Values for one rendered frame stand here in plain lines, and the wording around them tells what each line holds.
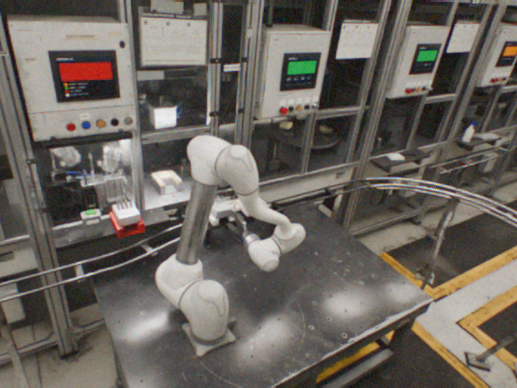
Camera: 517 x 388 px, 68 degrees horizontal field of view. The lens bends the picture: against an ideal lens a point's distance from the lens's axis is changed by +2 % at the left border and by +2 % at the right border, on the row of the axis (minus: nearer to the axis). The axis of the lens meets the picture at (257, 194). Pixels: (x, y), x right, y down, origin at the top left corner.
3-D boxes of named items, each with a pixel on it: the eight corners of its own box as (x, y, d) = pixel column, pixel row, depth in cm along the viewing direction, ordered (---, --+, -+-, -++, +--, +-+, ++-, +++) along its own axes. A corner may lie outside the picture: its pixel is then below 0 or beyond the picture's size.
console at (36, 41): (35, 144, 157) (7, 22, 134) (27, 120, 177) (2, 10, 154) (137, 132, 178) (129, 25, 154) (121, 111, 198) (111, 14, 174)
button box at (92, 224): (86, 239, 180) (82, 218, 174) (83, 229, 185) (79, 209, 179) (104, 234, 184) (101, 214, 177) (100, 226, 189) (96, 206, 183)
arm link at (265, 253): (248, 260, 189) (270, 246, 193) (265, 280, 178) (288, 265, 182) (244, 245, 182) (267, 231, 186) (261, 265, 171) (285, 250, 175)
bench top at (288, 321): (151, 460, 128) (151, 454, 126) (86, 266, 203) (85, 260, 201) (431, 304, 202) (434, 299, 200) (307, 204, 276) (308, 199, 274)
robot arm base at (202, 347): (244, 338, 168) (245, 329, 165) (197, 359, 157) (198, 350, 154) (225, 309, 181) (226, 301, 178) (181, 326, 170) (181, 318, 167)
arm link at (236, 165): (267, 180, 149) (242, 168, 156) (260, 145, 136) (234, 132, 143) (245, 200, 143) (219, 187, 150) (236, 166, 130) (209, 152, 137)
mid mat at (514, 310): (533, 386, 239) (534, 385, 238) (454, 322, 278) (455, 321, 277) (599, 326, 288) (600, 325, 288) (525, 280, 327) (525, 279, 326)
